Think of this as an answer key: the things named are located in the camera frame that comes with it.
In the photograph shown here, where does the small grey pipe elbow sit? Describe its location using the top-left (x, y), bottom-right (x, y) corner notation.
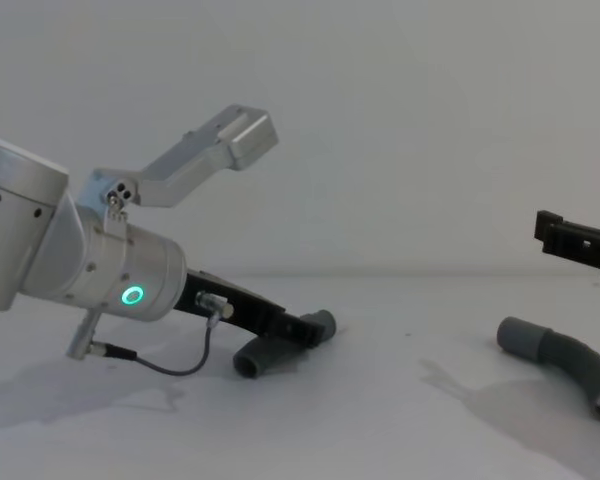
top-left (232, 308), bottom-right (338, 380)

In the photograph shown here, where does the thin dark gripper cable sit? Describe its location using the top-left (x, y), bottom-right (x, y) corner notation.
top-left (66, 293), bottom-right (235, 376)

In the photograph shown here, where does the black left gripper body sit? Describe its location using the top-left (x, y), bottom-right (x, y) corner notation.
top-left (172, 268), bottom-right (288, 344)

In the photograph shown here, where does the white table cloth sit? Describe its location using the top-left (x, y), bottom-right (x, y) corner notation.
top-left (0, 272), bottom-right (600, 480)

